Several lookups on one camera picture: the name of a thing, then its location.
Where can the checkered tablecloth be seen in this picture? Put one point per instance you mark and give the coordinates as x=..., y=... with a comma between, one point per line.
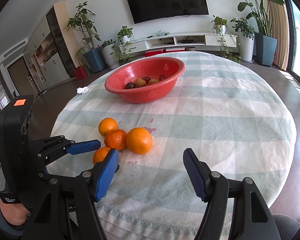
x=231, y=118

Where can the small orange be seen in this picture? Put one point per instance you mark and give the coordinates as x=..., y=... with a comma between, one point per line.
x=107, y=125
x=100, y=154

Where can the red storage box right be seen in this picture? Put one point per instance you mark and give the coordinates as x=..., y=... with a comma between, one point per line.
x=175, y=49

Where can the trailing ivy on console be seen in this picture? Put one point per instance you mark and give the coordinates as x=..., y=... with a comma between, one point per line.
x=226, y=39

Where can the bushy plant white pot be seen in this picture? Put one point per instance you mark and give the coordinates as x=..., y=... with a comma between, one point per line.
x=246, y=38

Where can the red storage box left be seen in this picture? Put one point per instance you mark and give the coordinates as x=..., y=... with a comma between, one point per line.
x=153, y=52

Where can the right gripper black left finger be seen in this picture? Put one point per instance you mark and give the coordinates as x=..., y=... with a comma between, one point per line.
x=67, y=204

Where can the large orange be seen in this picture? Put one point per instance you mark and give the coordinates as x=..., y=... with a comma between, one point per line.
x=139, y=140

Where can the dark plum at rim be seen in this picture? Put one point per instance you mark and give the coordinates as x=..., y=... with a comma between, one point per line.
x=162, y=77

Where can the tall plant blue pot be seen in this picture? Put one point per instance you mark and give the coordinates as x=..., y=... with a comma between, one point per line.
x=264, y=41

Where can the red storage box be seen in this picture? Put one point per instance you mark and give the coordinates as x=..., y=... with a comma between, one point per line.
x=175, y=49
x=153, y=52

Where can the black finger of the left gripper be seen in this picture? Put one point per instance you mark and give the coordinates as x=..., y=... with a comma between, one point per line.
x=52, y=148

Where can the crumpled white tissue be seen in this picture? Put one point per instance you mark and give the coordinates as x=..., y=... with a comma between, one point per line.
x=82, y=90

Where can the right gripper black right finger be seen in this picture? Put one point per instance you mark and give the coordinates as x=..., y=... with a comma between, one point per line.
x=250, y=216

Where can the white TV console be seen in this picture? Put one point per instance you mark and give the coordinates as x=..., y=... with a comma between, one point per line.
x=201, y=41

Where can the small red fruit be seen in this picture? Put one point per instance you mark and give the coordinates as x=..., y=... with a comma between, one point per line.
x=146, y=79

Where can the wooden display cabinet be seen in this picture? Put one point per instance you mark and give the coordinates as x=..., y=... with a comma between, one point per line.
x=51, y=51

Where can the beige curtain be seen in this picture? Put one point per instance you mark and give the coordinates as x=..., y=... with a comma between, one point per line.
x=278, y=13

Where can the black wall television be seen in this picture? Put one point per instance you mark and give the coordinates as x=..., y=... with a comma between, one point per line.
x=147, y=10

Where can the yellow-brown fruit in basin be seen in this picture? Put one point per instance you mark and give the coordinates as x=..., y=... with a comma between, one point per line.
x=153, y=81

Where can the small red bin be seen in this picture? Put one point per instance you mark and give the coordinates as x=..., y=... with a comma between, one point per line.
x=80, y=73

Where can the ivy plant left console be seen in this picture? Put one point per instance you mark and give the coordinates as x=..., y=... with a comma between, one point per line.
x=121, y=50

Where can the red plastic basin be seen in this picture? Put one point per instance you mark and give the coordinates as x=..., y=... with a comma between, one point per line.
x=152, y=67

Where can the person's left hand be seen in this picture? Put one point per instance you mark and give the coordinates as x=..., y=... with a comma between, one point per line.
x=15, y=214

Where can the dimpled mandarin orange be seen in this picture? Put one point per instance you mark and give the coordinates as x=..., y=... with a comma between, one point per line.
x=116, y=139

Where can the yellowish small fruit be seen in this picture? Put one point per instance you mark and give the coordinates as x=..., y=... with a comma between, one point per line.
x=140, y=82

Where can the small orange front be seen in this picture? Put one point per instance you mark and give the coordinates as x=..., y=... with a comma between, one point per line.
x=107, y=125

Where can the plant in ribbed white pot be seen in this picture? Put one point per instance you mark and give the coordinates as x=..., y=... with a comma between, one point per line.
x=108, y=52

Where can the tall tree blue pot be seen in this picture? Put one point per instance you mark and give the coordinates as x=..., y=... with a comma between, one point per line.
x=81, y=22

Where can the dark purple plum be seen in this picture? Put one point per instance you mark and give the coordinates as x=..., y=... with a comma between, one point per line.
x=130, y=85

